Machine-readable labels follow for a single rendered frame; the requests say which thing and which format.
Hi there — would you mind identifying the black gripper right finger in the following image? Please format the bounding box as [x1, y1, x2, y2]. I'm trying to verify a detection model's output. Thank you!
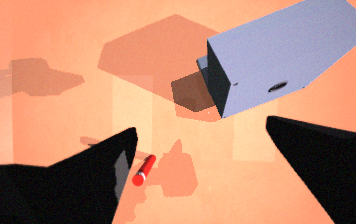
[265, 115, 356, 224]

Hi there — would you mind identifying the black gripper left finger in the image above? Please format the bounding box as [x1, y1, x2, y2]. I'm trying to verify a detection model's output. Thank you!
[0, 127, 138, 224]

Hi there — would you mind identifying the red peg with grey band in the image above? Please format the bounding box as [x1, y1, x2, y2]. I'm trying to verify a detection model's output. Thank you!
[132, 155, 156, 186]

